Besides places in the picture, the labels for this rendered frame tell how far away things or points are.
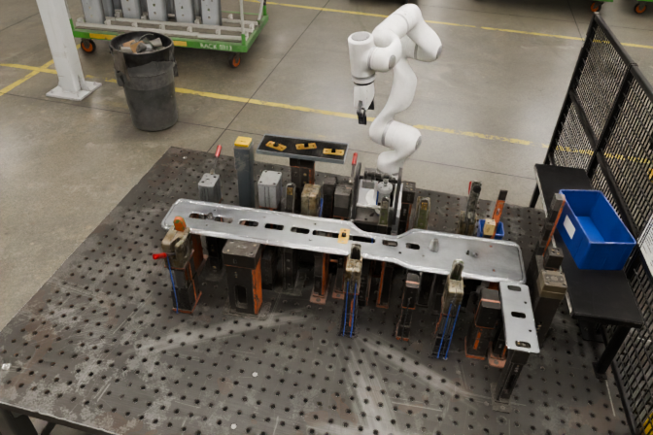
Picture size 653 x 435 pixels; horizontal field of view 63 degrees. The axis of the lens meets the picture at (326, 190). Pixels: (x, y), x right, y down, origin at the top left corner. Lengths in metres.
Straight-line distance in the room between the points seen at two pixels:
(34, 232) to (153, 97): 1.42
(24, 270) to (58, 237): 0.31
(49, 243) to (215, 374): 2.06
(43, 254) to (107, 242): 1.20
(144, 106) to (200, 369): 2.98
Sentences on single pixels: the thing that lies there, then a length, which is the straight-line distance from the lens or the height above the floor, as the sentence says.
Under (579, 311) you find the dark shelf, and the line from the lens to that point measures 1.97.
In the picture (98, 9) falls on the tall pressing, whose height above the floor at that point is 0.46.
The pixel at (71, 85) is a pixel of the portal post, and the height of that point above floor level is 0.09.
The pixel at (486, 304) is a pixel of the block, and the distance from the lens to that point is 1.94.
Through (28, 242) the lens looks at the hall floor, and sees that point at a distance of 3.90.
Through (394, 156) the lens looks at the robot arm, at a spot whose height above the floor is 1.09.
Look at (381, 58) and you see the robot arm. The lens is 1.79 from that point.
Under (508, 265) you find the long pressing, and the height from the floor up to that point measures 1.00.
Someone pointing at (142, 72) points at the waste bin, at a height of 0.56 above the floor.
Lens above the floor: 2.36
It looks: 37 degrees down
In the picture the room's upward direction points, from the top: 2 degrees clockwise
